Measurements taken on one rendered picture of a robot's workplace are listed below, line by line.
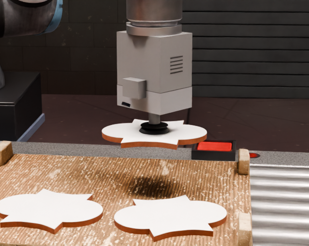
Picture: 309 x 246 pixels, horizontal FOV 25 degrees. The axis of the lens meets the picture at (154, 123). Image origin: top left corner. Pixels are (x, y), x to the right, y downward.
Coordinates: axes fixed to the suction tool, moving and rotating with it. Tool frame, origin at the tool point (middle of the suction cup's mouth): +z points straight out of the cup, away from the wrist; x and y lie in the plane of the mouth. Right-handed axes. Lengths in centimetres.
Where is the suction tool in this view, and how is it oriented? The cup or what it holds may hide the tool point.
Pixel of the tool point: (154, 138)
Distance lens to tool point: 100.1
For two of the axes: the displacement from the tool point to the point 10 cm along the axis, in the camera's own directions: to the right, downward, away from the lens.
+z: 0.0, 9.7, 2.5
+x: 7.0, -1.8, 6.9
